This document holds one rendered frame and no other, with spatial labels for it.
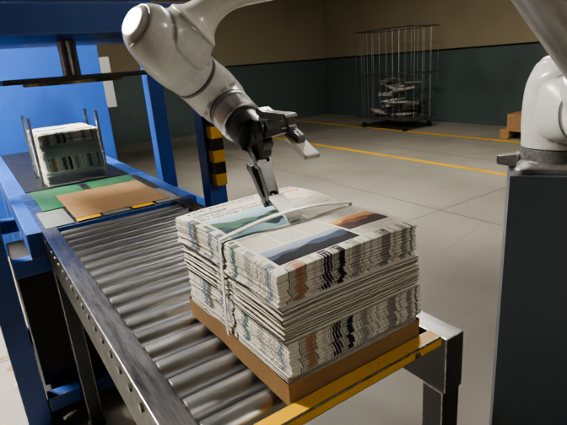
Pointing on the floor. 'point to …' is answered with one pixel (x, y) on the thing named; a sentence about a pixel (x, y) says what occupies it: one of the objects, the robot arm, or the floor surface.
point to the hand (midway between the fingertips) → (299, 185)
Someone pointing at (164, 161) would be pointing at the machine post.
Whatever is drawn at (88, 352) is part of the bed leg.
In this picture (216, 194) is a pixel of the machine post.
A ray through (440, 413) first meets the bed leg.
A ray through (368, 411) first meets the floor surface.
